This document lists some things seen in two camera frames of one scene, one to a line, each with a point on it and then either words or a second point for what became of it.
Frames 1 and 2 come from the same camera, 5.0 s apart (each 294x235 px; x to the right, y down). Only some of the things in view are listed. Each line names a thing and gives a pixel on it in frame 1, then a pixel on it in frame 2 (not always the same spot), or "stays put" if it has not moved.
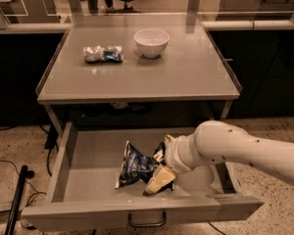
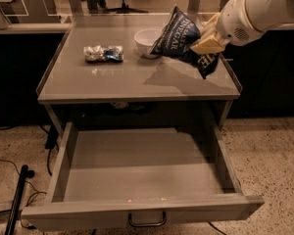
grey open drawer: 85,195 stays put
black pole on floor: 24,175 stays put
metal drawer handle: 148,224 stays put
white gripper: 171,155 to 235,21
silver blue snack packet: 100,54 stays put
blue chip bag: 137,165 to 175,39
